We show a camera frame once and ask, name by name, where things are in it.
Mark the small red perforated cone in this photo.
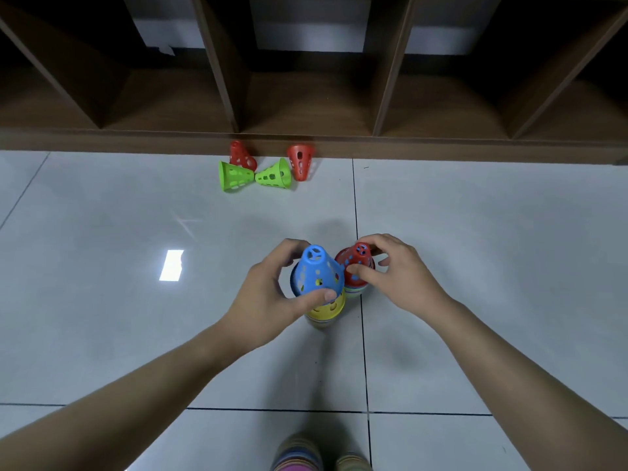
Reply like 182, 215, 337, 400
229, 140, 258, 172

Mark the yellow perforated cone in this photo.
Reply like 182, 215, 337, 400
305, 290, 346, 321

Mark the red cone with blue dots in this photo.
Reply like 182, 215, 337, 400
335, 242, 376, 288

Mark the brown wooden shelf unit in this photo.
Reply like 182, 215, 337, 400
0, 0, 628, 166

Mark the person's right hand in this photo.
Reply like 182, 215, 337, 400
346, 234, 454, 330

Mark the blue perforated cone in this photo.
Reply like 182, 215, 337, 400
290, 245, 345, 298

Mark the person's left forearm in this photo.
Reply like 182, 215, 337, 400
0, 321, 252, 471

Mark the person's left hand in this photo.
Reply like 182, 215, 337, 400
223, 238, 339, 358

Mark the green perforated cone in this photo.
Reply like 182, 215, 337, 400
254, 158, 292, 189
218, 161, 256, 193

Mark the person's right forearm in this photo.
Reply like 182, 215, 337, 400
426, 299, 628, 471

